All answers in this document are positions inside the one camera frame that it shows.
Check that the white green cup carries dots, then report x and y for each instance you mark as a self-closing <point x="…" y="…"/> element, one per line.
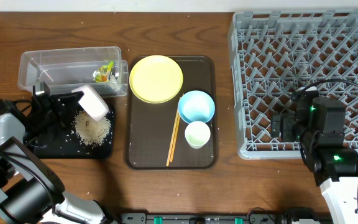
<point x="197" y="134"/>

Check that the pile of rice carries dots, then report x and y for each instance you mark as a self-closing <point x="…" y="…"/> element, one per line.
<point x="90" y="132"/>

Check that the wooden chopstick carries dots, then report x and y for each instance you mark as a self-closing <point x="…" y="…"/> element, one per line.
<point x="171" y="142"/>
<point x="175" y="134"/>

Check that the pink bowl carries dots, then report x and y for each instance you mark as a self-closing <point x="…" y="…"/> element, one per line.
<point x="92" y="102"/>

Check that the white tissue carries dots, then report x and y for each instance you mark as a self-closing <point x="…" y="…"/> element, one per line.
<point x="115" y="81"/>

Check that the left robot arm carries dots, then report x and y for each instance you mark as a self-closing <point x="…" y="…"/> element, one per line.
<point x="30" y="192"/>

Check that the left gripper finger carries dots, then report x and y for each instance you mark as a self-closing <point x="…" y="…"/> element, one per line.
<point x="69" y="100"/>
<point x="67" y="117"/>

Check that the dark brown serving tray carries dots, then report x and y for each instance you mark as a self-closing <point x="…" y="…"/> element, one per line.
<point x="150" y="126"/>

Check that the black waste tray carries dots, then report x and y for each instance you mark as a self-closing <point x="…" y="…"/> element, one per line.
<point x="82" y="149"/>

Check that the grey dishwasher rack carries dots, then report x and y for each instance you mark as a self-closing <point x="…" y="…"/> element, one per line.
<point x="273" y="53"/>

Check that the yellow plate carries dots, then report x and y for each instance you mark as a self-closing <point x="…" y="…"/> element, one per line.
<point x="156" y="79"/>

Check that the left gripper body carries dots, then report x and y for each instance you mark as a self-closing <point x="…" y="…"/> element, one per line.
<point x="45" y="119"/>

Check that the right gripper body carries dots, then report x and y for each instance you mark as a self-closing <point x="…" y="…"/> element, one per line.
<point x="286" y="127"/>

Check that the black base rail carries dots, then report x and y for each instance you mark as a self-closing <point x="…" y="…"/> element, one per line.
<point x="256" y="218"/>

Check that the blue bowl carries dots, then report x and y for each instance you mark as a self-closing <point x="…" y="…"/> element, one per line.
<point x="196" y="106"/>

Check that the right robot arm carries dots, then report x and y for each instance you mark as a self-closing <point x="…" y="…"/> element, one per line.
<point x="318" y="126"/>

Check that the clear plastic bin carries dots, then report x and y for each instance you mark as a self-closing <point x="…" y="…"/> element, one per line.
<point x="66" y="69"/>

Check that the green orange snack wrapper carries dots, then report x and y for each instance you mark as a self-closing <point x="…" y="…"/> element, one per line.
<point x="103" y="73"/>

